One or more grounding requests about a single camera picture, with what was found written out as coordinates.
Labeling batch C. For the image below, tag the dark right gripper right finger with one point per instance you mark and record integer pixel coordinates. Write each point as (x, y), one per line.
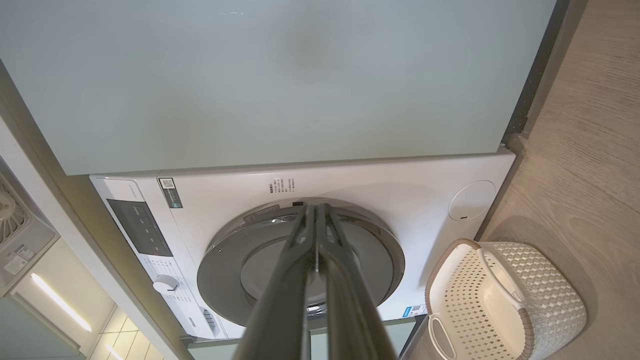
(350, 310)

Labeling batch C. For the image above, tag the white appliance with vent grille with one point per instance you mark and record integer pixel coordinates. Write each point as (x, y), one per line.
(25, 235)

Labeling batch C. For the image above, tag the dark grey display control panel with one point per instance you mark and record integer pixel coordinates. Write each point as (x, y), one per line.
(140, 227)

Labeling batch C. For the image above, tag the white front-load washing machine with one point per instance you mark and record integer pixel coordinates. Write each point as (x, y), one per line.
(390, 190)

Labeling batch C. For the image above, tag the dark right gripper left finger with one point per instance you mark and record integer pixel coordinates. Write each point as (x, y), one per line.
(285, 300)

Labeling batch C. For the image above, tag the blue energy label sticker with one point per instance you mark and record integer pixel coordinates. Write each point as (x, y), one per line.
(414, 310)

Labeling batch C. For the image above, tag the grey QR code sticker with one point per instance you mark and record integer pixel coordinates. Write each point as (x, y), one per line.
(170, 192)

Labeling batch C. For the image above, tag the round dark glass washer door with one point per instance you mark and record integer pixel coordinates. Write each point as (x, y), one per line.
(225, 270)

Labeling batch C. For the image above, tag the white washing machine dial knob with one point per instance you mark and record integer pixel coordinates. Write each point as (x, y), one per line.
(165, 283)

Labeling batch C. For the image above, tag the pale green plain cabinet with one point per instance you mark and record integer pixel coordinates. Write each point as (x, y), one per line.
(275, 80)

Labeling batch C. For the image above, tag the white perforated basket brown rim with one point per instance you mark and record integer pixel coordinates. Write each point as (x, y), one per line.
(545, 300)

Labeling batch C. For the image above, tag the round white filter cap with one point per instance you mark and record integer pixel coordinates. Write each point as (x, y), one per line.
(471, 200)

